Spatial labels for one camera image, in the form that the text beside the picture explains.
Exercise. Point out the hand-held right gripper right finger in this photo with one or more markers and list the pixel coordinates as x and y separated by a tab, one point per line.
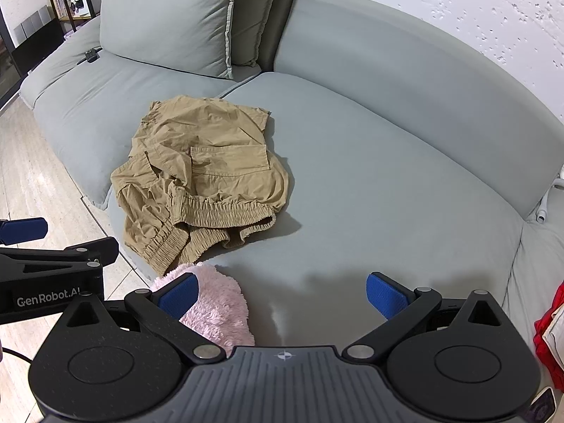
382	296

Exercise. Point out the khaki pants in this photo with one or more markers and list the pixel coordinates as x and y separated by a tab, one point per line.
207	172

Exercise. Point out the red cloth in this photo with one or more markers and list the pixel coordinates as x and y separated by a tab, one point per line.
546	339

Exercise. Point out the small black object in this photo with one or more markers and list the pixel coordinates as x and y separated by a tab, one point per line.
91	55

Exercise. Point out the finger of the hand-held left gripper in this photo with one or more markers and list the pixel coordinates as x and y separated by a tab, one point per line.
26	230
66	256

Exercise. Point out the grey sofa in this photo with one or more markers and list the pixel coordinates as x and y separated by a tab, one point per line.
374	185

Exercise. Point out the person's pink fluffy clothing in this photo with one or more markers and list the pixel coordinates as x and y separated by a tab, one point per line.
220	313

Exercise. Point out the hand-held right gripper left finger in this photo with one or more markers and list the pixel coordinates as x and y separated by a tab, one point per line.
178	296

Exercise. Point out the light grey piped cushion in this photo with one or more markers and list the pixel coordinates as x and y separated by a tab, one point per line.
172	13

